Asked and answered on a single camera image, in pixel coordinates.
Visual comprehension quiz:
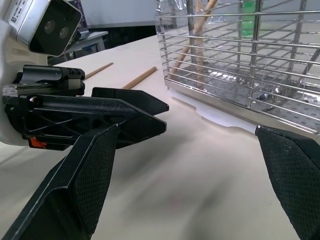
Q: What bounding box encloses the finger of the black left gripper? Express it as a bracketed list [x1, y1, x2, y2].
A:
[90, 86, 170, 118]
[24, 94, 168, 150]

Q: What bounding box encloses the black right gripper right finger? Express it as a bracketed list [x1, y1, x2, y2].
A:
[254, 125, 320, 240]

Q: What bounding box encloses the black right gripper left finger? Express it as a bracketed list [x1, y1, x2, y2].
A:
[0, 124, 120, 240]

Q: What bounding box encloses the wooden chopstick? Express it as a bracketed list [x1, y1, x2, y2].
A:
[166, 0, 219, 81]
[191, 0, 205, 90]
[84, 62, 114, 79]
[121, 66, 158, 90]

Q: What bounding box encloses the white plastic drip tray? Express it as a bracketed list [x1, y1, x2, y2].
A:
[168, 89, 259, 135]

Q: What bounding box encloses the metal spoon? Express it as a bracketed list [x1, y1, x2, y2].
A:
[253, 47, 320, 111]

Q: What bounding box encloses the green background object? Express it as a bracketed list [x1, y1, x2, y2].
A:
[240, 0, 259, 39]

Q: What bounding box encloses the steel wire cutlery basket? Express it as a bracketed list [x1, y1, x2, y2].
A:
[154, 0, 320, 135]

